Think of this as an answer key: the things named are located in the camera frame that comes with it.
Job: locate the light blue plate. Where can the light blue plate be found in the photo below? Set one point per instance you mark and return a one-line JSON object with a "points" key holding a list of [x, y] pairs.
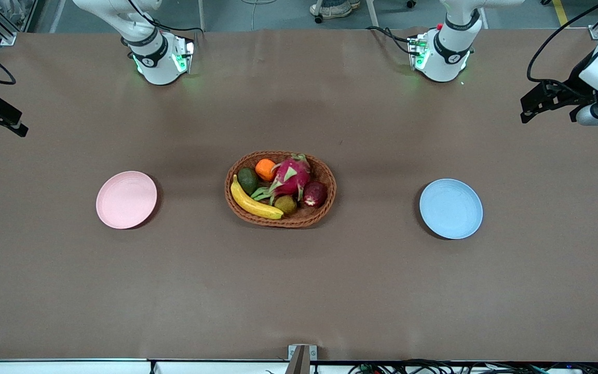
{"points": [[449, 208]]}

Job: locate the dark red apple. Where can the dark red apple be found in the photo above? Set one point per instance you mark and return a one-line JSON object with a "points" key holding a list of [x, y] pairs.
{"points": [[315, 193]]}

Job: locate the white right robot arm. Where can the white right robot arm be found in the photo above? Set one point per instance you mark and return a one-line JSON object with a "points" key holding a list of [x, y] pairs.
{"points": [[156, 67]]}

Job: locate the brown wicker basket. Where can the brown wicker basket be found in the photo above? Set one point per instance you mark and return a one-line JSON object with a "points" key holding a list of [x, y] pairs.
{"points": [[309, 215]]}

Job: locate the green avocado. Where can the green avocado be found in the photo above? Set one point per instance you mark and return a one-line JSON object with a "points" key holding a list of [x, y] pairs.
{"points": [[247, 181]]}

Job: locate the pink dragon fruit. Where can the pink dragon fruit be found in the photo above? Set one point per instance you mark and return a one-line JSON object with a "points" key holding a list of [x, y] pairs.
{"points": [[291, 179]]}

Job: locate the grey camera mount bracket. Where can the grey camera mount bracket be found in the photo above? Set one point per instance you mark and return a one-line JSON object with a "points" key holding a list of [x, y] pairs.
{"points": [[301, 361]]}

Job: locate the yellow banana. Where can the yellow banana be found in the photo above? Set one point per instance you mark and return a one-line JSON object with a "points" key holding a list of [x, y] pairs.
{"points": [[249, 203]]}

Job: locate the white sneaker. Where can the white sneaker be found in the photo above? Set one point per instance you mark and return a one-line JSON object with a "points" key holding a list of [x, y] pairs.
{"points": [[333, 10]]}

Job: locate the grey metal stand leg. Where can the grey metal stand leg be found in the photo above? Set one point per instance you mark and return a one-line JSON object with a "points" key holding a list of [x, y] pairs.
{"points": [[372, 14], [202, 15]]}

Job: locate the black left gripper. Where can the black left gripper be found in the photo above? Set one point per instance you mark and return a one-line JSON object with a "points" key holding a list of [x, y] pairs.
{"points": [[575, 86]]}

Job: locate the brown kiwi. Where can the brown kiwi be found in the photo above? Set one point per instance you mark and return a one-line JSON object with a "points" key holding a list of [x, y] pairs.
{"points": [[285, 204]]}

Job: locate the orange fruit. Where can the orange fruit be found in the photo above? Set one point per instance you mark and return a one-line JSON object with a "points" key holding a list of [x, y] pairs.
{"points": [[265, 169]]}

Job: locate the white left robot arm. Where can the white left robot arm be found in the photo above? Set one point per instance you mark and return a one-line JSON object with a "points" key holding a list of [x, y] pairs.
{"points": [[447, 62]]}

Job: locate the pink plate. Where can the pink plate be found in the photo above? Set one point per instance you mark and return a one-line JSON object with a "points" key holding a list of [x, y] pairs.
{"points": [[125, 200]]}

